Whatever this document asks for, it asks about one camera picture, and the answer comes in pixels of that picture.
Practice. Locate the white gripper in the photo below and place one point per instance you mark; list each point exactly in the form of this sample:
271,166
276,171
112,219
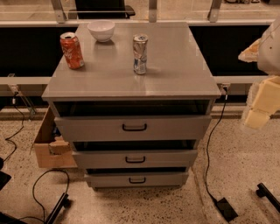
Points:
270,53

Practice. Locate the black power adapter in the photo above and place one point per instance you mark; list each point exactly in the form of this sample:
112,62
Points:
226,210

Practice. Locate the crushed silver can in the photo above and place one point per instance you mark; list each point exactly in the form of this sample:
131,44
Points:
140,42

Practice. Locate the cardboard box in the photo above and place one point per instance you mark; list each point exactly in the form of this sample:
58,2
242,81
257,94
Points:
52,151

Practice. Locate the black stand leg right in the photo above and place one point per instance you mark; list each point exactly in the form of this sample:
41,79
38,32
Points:
263,191

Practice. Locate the black stand leg left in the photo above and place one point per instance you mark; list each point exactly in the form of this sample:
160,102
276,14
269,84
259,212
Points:
63,202

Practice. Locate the grey middle drawer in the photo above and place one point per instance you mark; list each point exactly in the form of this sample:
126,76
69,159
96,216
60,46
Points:
112,159

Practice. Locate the black stand leg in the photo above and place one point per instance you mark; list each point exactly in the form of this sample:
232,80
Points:
63,202
263,191

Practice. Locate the orange soda can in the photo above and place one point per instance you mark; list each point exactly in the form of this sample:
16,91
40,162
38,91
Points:
71,49

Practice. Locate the white bowl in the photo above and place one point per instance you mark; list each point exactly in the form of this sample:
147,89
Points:
101,30

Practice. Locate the grey top drawer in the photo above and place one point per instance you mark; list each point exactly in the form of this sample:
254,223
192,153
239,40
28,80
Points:
132,128

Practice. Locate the grey drawer cabinet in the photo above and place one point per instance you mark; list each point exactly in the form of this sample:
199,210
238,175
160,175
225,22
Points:
177,82

